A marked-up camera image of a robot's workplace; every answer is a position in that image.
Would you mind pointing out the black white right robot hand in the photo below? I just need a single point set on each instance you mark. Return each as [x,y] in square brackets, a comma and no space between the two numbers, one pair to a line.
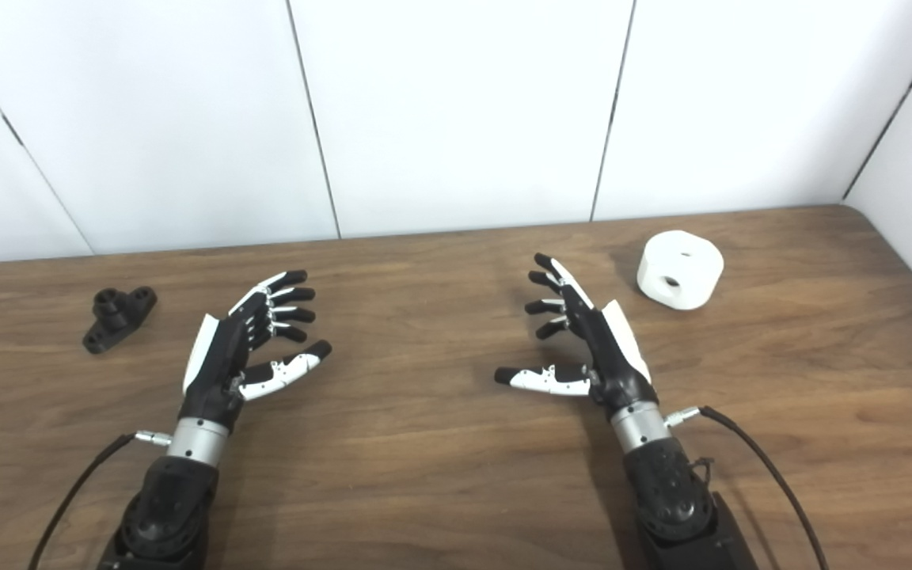
[610,360]

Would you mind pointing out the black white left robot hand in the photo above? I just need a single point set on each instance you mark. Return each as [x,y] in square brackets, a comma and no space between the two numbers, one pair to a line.
[214,364]

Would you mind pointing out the black plastic holder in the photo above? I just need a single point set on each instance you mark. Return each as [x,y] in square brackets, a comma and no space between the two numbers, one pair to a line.
[115,313]

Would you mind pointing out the round white plastic piece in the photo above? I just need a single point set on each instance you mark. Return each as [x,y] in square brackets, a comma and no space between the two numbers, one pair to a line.
[682,273]

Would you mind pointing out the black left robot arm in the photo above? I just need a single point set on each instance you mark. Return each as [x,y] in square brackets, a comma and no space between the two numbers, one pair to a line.
[167,507]

